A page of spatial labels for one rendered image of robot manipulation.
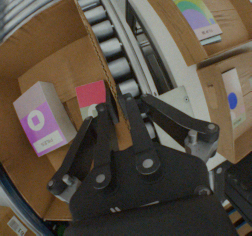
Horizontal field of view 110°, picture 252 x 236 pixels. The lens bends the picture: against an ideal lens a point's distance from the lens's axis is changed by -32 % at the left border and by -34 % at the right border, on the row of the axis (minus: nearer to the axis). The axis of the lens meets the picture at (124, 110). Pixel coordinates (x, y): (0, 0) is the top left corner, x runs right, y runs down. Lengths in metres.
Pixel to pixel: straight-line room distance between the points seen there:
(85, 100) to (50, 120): 0.10
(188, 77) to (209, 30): 0.16
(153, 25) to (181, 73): 0.16
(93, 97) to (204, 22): 0.37
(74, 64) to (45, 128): 0.18
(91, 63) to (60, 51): 0.10
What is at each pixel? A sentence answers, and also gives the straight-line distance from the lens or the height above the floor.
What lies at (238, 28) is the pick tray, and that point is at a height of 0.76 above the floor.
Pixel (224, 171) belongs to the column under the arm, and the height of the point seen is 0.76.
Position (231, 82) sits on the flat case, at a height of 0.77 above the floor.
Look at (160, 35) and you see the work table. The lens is 0.39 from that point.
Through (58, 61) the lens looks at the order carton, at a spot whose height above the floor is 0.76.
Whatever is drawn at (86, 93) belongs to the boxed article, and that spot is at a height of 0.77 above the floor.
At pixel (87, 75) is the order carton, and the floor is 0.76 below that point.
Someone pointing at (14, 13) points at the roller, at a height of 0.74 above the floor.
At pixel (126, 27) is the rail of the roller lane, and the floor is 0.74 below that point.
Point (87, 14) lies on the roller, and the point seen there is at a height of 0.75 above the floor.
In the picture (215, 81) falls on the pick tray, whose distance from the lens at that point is 0.35.
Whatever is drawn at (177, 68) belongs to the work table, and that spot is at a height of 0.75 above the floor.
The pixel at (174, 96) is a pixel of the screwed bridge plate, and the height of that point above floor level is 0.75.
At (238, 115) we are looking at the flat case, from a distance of 0.50.
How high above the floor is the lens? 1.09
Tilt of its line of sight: 83 degrees down
